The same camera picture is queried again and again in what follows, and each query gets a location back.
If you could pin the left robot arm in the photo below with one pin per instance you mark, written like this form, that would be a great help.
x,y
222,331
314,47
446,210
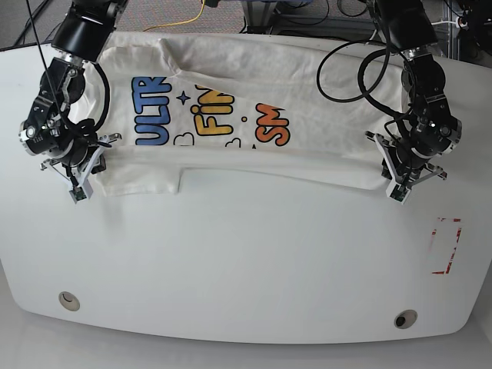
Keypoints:
x,y
427,129

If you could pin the right table cable grommet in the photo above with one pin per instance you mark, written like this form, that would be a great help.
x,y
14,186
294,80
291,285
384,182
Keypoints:
x,y
405,319

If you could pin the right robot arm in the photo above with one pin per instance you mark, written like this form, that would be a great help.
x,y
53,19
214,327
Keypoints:
x,y
48,129

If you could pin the table cable grommet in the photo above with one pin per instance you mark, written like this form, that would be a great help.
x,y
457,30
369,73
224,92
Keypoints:
x,y
68,301
405,319

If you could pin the white printed t-shirt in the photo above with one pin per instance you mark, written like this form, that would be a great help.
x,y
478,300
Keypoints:
x,y
200,101

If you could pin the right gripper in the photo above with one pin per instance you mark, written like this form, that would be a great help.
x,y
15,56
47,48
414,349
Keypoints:
x,y
74,161

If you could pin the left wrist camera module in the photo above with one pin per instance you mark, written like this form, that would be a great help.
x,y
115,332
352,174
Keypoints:
x,y
397,192

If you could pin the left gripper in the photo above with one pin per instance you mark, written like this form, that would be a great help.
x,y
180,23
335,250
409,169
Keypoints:
x,y
402,165

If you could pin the red tape rectangle marking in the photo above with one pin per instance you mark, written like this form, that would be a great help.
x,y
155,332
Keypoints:
x,y
443,246

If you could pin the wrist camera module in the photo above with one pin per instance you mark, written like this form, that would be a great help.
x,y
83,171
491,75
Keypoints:
x,y
397,192
82,192

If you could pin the left table cable grommet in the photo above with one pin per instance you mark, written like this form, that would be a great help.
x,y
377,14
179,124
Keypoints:
x,y
68,301

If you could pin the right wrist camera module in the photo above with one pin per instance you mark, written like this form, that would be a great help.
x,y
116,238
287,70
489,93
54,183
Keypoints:
x,y
82,192

